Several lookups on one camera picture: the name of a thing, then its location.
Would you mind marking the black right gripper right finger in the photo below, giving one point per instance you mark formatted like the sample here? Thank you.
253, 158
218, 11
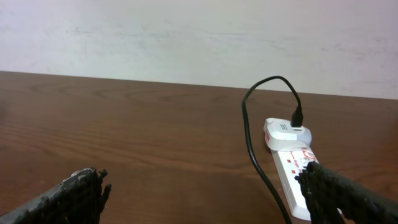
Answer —
331, 198

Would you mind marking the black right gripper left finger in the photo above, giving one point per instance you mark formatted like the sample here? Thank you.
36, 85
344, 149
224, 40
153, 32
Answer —
80, 198

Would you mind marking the white USB charger adapter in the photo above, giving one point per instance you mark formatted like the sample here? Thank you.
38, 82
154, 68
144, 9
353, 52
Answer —
281, 136

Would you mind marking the white power strip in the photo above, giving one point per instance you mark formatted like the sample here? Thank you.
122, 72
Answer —
289, 164

